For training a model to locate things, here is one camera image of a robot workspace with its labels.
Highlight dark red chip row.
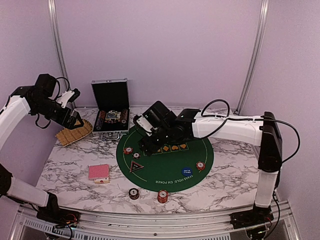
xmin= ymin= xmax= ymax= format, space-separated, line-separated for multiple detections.
xmin=120 ymin=108 xmax=129 ymax=125

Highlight black triangular all-in button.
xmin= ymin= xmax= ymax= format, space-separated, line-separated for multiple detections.
xmin=129 ymin=160 xmax=144 ymax=173

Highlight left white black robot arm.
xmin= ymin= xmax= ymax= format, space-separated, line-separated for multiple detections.
xmin=0 ymin=73 xmax=84 ymax=223

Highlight blue round blind button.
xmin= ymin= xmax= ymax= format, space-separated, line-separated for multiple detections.
xmin=181 ymin=167 xmax=193 ymax=177

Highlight woven bamboo tray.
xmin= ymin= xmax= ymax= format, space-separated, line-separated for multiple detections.
xmin=55 ymin=119 xmax=93 ymax=147

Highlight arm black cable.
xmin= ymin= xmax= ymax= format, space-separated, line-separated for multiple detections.
xmin=199 ymin=99 xmax=301 ymax=223
xmin=34 ymin=77 xmax=71 ymax=130

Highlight red chips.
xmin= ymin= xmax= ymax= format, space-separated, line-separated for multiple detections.
xmin=123 ymin=147 xmax=133 ymax=155

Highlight dark brown poker chip stack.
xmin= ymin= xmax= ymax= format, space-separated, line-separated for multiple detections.
xmin=128 ymin=188 xmax=140 ymax=200

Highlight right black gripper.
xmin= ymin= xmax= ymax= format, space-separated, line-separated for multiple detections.
xmin=138 ymin=125 xmax=174 ymax=156

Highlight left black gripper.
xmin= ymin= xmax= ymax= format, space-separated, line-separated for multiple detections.
xmin=32 ymin=97 xmax=84 ymax=130

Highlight red poker chip stack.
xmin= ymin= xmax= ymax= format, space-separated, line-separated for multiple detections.
xmin=157 ymin=190 xmax=168 ymax=204

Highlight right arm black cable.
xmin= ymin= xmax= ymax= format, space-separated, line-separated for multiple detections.
xmin=199 ymin=99 xmax=301 ymax=223

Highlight left aluminium frame post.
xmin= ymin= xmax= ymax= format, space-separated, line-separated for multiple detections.
xmin=47 ymin=0 xmax=71 ymax=90

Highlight red playing card deck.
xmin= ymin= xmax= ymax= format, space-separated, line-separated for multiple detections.
xmin=88 ymin=164 xmax=110 ymax=181

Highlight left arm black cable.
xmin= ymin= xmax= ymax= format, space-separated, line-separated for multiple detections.
xmin=34 ymin=77 xmax=71 ymax=130

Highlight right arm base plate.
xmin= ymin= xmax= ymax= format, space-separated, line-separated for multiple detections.
xmin=230 ymin=210 xmax=274 ymax=229

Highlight right aluminium frame post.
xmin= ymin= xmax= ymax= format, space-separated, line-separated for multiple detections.
xmin=234 ymin=0 xmax=270 ymax=114

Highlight aluminium poker chip case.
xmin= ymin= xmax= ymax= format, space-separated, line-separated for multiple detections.
xmin=91 ymin=78 xmax=130 ymax=141

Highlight aluminium frame post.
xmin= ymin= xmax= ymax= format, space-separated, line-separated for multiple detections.
xmin=234 ymin=0 xmax=270 ymax=114
xmin=47 ymin=0 xmax=71 ymax=90

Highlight round green poker mat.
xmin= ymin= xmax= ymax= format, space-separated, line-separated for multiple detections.
xmin=116 ymin=127 xmax=214 ymax=193

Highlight playing card box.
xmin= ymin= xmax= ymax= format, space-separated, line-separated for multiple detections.
xmin=94 ymin=177 xmax=110 ymax=185

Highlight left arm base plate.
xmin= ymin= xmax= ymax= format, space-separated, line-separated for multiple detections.
xmin=36 ymin=207 xmax=80 ymax=228

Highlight red purple chip row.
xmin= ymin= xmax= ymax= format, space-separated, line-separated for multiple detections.
xmin=95 ymin=110 xmax=106 ymax=131

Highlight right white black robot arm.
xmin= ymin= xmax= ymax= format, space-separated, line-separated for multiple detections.
xmin=133 ymin=108 xmax=283 ymax=224

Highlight blue card deck in case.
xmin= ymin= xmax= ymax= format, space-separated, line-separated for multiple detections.
xmin=105 ymin=110 xmax=121 ymax=122

